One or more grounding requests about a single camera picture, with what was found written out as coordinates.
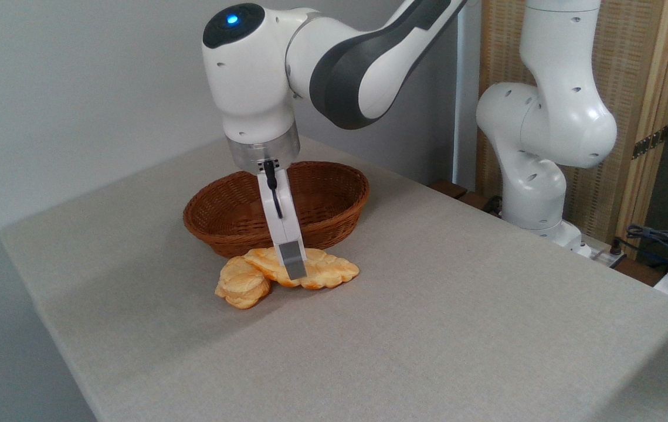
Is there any dark metal screen hinge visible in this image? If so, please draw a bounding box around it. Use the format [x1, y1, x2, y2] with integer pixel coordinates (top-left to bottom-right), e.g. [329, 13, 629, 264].
[632, 125, 668, 160]

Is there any blue and black cable bundle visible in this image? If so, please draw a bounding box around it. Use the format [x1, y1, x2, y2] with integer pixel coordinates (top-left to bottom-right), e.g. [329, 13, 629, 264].
[618, 224, 668, 276]

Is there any round golden bread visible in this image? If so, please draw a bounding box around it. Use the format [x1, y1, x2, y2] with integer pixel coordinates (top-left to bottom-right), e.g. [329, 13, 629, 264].
[215, 256, 272, 310]

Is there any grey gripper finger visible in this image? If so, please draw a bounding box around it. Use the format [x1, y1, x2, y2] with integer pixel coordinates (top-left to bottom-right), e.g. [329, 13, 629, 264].
[273, 237, 308, 281]

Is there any brown wicker basket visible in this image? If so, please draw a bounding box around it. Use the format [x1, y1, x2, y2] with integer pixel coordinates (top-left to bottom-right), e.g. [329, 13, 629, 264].
[183, 161, 369, 260]

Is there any wood and rattan folding screen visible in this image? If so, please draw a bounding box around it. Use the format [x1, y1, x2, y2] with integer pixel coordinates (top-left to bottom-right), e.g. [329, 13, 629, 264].
[477, 0, 668, 258]

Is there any brown wooden block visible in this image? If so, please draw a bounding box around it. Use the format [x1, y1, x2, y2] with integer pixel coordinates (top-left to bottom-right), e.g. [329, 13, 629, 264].
[457, 192, 501, 215]
[429, 181, 468, 200]

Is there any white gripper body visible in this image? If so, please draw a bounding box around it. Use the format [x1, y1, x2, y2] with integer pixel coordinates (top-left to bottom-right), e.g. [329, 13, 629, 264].
[256, 166, 303, 248]

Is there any long golden bread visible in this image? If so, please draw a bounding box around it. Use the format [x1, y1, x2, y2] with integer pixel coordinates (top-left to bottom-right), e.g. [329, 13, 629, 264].
[244, 246, 360, 290]

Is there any white power strip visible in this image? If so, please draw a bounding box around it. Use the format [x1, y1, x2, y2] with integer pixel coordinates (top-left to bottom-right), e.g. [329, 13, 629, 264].
[580, 241, 628, 268]

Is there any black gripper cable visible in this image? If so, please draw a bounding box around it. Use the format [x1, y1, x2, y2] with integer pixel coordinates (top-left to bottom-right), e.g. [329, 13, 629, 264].
[263, 159, 283, 220]

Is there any white vertical pole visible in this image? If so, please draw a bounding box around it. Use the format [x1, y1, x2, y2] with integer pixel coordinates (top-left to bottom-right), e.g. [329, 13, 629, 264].
[453, 6, 483, 191]

